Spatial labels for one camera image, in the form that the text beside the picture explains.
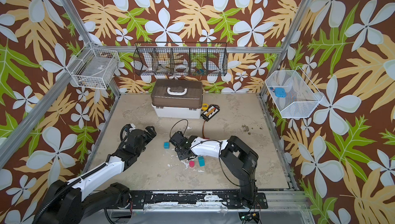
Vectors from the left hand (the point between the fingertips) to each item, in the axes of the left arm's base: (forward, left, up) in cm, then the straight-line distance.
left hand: (149, 129), depth 87 cm
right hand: (-10, -19, -11) cm, 24 cm away
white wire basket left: (+27, +31, +21) cm, 46 cm away
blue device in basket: (+16, -75, +15) cm, 78 cm away
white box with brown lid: (+15, -16, +10) cm, 24 cm away
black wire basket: (+42, -17, +19) cm, 49 cm away
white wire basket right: (+14, -80, +16) cm, 83 cm away
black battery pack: (+20, -37, -11) cm, 43 cm away
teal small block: (-5, -9, -10) cm, 15 cm away
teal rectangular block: (-15, -30, -11) cm, 35 cm away
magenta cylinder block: (-16, -24, -10) cm, 31 cm away
